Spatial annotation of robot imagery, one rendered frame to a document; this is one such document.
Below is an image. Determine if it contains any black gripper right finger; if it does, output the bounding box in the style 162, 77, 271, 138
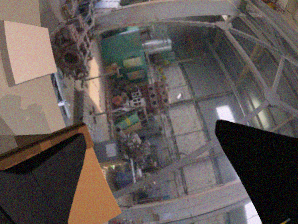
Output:
216, 119, 298, 224

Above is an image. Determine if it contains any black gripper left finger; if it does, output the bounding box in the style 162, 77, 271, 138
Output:
0, 132, 86, 224

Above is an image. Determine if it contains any wooden a-frame board stand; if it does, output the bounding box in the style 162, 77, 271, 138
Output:
0, 121, 121, 224

